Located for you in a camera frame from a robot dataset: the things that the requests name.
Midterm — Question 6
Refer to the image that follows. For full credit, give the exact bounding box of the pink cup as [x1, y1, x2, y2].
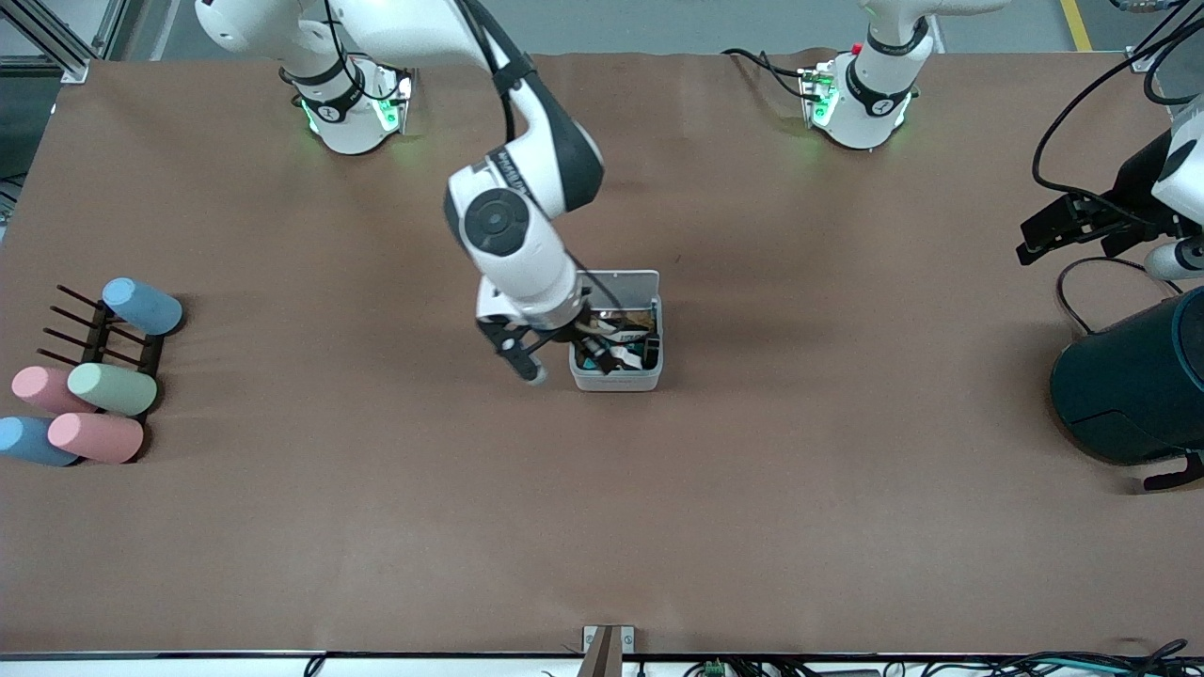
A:
[47, 412, 145, 464]
[11, 366, 95, 415]

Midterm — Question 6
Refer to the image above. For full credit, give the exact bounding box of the white desktop trash bin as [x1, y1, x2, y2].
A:
[568, 270, 664, 392]

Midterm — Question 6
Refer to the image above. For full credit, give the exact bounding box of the dark wooden cup rack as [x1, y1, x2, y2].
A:
[36, 284, 166, 377]

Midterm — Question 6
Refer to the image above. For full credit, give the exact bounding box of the dark teal cylindrical device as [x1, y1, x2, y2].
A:
[1050, 287, 1204, 468]

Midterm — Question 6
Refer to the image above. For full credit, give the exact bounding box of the black looped cable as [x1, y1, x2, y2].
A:
[1142, 28, 1204, 106]

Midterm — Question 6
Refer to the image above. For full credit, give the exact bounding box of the black cable bundle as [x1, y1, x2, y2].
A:
[978, 639, 1204, 677]

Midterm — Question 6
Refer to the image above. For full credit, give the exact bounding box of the long black cable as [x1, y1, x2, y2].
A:
[1032, 0, 1204, 203]

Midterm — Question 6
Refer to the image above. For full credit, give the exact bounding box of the blue cup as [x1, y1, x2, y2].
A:
[102, 277, 184, 337]
[0, 417, 81, 468]

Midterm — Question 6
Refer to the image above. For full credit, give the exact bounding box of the black curved bracket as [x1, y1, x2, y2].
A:
[1143, 451, 1204, 492]

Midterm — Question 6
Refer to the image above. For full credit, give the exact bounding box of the metal edge bracket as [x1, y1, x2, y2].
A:
[582, 625, 634, 677]

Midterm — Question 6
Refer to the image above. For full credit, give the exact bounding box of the black base cable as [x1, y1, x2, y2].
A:
[722, 47, 812, 101]

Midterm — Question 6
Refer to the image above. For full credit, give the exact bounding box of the aluminium frame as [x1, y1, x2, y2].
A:
[0, 0, 142, 86]

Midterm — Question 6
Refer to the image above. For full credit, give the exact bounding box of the brown table cover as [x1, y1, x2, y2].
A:
[0, 49, 1204, 656]

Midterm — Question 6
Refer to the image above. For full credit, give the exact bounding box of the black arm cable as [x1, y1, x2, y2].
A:
[325, 0, 520, 144]

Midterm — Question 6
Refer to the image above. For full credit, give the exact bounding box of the thin black cable loop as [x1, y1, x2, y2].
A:
[1055, 256, 1181, 337]

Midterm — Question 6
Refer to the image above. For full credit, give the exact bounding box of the green cup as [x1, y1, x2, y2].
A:
[67, 362, 159, 417]

